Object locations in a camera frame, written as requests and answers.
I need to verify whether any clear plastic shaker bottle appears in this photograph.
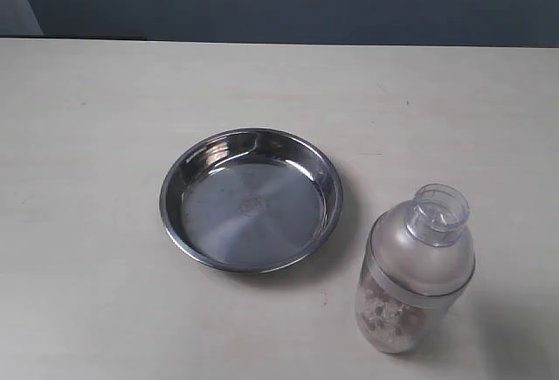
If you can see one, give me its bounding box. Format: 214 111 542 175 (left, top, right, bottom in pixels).
355 183 476 354

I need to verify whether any round stainless steel plate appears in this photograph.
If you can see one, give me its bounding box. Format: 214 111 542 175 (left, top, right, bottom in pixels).
159 128 343 273

